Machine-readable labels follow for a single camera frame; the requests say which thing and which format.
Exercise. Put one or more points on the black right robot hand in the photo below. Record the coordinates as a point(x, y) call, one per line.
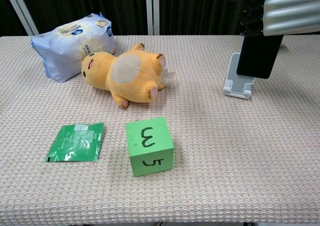
point(251, 10)

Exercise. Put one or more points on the black smartphone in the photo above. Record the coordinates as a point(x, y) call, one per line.
point(260, 56)

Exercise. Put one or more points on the white phone stand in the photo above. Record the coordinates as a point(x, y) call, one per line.
point(238, 85)

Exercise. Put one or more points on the black curtain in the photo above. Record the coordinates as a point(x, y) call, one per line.
point(200, 8)

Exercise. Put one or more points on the orange plush hamster toy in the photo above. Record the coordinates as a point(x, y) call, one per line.
point(125, 75)

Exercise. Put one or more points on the green foam number cube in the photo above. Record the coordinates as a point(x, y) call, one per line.
point(149, 148)

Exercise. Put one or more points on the pink waffle tablecloth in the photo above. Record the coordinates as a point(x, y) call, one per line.
point(212, 186)

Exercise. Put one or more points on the blue tissue pack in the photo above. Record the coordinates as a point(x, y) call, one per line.
point(72, 50)

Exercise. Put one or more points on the green foil snack packet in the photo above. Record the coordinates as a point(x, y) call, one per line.
point(76, 143)

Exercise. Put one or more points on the white partition frame post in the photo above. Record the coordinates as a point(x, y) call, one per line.
point(18, 8)
point(152, 9)

